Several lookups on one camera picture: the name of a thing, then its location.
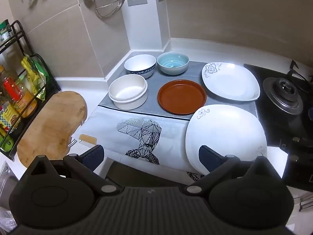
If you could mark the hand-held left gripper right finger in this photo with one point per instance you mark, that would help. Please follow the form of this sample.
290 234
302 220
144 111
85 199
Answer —
207 158

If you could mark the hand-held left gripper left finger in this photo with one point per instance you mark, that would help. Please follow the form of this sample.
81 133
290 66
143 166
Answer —
94 155

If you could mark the white plate with small swirl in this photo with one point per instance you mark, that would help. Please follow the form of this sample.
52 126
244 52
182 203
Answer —
225 132

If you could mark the brown round plate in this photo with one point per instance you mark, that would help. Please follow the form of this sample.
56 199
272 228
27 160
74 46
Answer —
181 95

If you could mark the cream straight-sided bowl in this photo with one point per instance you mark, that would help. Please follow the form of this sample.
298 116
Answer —
127 90

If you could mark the white plate with large flower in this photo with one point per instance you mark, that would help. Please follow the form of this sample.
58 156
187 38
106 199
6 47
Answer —
229 80

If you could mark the white bowl with blue band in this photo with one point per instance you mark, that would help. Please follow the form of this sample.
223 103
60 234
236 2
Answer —
139 63

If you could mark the light blue spiral bowl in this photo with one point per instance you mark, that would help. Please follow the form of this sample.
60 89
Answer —
172 61

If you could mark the wooden cutting board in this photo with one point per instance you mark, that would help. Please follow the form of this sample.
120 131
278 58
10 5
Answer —
49 127

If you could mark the black glass gas stove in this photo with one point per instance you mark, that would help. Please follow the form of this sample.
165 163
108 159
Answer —
269 124

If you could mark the green snack packet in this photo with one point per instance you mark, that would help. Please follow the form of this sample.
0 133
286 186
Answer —
45 83

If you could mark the orange-labelled jar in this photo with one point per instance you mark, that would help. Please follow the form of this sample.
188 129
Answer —
24 102

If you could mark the steel sink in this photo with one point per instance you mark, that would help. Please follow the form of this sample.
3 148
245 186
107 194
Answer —
6 176

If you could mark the stove knob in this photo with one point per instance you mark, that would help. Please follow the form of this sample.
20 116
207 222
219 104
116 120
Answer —
297 139

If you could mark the yellow patterned packet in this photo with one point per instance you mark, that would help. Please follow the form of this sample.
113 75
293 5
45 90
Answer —
9 117

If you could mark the metal stove burner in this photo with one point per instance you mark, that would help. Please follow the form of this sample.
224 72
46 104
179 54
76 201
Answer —
283 90

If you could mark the yellow snack packet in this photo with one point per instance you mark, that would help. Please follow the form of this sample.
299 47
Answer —
30 73

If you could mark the red-lidded jar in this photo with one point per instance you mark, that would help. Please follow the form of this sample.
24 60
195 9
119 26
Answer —
12 88

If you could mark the black pan support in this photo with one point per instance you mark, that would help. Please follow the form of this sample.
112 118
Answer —
293 66

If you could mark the green-labelled bottle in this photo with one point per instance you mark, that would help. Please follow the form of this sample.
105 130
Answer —
5 33

